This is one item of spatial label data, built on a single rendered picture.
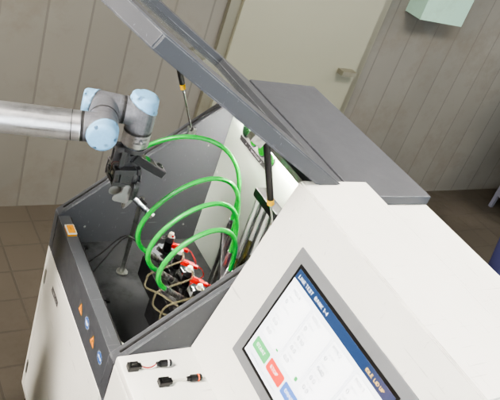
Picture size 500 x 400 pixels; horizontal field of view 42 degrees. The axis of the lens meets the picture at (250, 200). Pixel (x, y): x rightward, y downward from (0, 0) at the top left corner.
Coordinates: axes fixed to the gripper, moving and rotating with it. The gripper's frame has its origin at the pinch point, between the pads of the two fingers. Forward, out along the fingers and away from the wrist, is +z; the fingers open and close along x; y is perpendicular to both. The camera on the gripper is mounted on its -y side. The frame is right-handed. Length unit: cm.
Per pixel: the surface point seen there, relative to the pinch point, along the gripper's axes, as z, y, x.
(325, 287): -20, -25, 61
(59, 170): 99, -35, -168
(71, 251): 28.0, 7.8, -13.1
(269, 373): 6, -18, 62
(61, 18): 10, -21, -167
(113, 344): 27.9, 5.9, 27.4
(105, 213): 27.5, -8.7, -31.9
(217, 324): 12.9, -17.0, 38.1
